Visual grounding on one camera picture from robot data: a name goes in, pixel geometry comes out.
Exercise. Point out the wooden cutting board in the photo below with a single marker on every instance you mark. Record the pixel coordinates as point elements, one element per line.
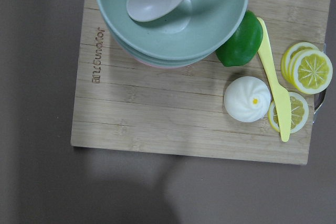
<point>122,104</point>

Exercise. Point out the white garlic bulb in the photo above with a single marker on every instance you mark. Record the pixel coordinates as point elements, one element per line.
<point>247,99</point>

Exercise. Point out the green lime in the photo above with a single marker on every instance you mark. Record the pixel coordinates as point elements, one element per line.
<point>243,44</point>

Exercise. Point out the stacked green bowls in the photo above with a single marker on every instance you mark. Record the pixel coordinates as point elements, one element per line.
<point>189,33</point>

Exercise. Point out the yellow plastic knife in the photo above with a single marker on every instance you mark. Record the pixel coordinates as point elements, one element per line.
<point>279,93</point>

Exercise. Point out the lemon half slice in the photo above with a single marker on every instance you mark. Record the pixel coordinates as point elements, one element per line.
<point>299,113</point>

